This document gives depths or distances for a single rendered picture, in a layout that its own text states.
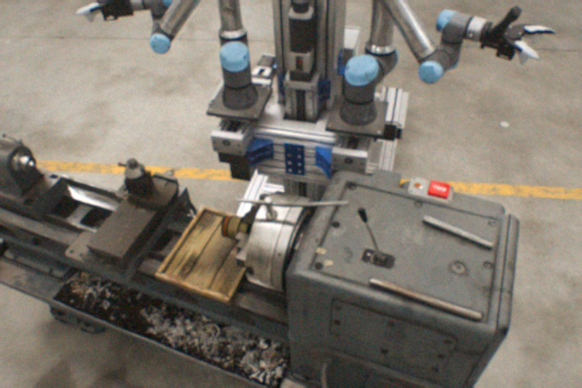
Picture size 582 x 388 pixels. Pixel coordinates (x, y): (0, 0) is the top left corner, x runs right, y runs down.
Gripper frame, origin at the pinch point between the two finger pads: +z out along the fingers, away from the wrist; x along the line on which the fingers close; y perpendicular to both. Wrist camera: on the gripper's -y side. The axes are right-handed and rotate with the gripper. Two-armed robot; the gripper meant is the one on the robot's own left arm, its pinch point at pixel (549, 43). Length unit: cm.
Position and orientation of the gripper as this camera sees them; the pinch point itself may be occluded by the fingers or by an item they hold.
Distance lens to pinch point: 169.3
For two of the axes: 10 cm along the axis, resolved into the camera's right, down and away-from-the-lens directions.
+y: 1.1, 6.0, 7.9
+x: -5.7, 6.9, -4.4
